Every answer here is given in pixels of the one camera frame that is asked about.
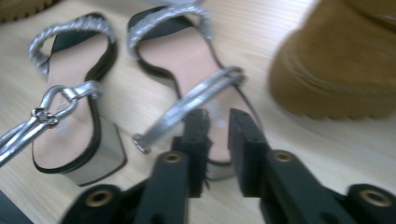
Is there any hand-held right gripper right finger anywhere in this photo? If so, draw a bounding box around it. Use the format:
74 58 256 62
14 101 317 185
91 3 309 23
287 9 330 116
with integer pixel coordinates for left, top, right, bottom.
228 107 359 224

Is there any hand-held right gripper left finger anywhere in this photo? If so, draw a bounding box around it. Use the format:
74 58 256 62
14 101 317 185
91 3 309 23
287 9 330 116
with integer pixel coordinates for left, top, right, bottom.
134 107 213 224

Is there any silver strap heeled sandal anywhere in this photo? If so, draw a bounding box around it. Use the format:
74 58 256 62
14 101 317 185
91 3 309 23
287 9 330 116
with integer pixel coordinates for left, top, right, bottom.
126 0 262 181
0 12 128 188

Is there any tan suede boot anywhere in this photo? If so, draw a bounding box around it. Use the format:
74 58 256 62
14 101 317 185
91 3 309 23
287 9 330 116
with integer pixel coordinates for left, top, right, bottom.
0 0 62 23
268 0 396 121

